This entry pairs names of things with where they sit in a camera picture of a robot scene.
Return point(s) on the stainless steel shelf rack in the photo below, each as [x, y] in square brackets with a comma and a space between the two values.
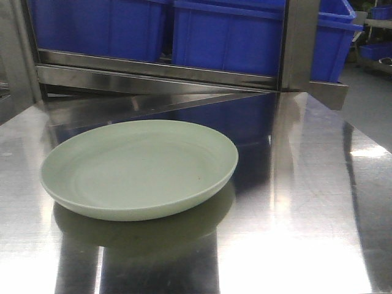
[27, 72]

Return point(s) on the small blue background bin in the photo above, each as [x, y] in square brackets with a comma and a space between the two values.
[376, 51]

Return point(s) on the light green round plate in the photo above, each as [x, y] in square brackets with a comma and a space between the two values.
[139, 170]

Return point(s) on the blue plastic bin right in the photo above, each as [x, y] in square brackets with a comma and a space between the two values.
[246, 36]

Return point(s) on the blue plastic bin left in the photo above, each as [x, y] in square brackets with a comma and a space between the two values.
[117, 29]

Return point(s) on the blue plastic bin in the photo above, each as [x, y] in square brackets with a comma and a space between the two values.
[117, 29]
[246, 36]

